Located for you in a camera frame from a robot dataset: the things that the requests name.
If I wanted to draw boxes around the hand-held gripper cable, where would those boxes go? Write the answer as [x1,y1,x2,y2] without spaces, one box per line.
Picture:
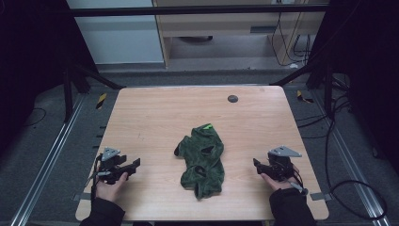
[89,153,104,202]
[281,165,310,196]

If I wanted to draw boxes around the left hand-held gripper cable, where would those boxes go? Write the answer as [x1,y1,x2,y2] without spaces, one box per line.
[89,153,104,202]

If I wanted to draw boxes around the thin black floor cable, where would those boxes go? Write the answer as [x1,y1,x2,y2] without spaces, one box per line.
[23,106,48,128]

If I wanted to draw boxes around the black metal frame stand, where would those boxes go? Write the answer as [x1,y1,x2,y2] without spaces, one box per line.
[61,62,126,124]
[269,60,351,119]

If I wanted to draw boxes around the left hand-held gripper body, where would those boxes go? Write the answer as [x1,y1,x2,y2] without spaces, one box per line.
[96,146,128,186]

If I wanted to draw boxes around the black looped floor cable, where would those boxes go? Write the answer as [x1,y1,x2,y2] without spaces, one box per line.
[324,93,388,221]

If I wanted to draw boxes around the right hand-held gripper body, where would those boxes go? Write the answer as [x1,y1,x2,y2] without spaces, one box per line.
[265,145,303,183]

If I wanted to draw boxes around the yellow black hazard tape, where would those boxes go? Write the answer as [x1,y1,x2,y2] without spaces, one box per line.
[95,92,108,110]
[295,89,314,105]

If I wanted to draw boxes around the black hanging desk cables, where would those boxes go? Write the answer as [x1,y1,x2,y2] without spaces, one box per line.
[270,11,314,68]

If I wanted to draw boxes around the person's left hand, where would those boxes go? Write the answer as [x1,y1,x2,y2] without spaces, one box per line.
[94,171,129,203]

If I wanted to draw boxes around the right hand-held gripper cable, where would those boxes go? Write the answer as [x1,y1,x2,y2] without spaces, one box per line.
[281,165,310,196]

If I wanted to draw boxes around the person's right hand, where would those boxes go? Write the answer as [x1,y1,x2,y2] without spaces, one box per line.
[260,165,301,192]

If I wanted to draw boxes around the metal floor rail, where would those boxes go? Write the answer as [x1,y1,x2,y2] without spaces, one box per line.
[310,90,391,226]
[8,93,87,226]

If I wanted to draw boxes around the black horizontal frame bar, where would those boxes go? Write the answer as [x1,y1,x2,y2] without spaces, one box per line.
[69,4,328,18]

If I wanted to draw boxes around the dark curtain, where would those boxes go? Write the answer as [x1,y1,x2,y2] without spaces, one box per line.
[0,0,100,158]
[309,0,399,177]

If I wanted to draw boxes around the dark green velvet garment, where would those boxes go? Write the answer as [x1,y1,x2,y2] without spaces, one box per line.
[173,122,226,201]

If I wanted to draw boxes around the light wooden desk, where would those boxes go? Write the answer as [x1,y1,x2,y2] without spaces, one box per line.
[152,0,330,68]

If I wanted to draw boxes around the grey tape strip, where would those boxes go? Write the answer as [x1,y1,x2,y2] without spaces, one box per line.
[72,192,92,202]
[310,192,333,202]

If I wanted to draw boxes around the white cabinet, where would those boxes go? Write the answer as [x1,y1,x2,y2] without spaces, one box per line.
[65,0,166,66]

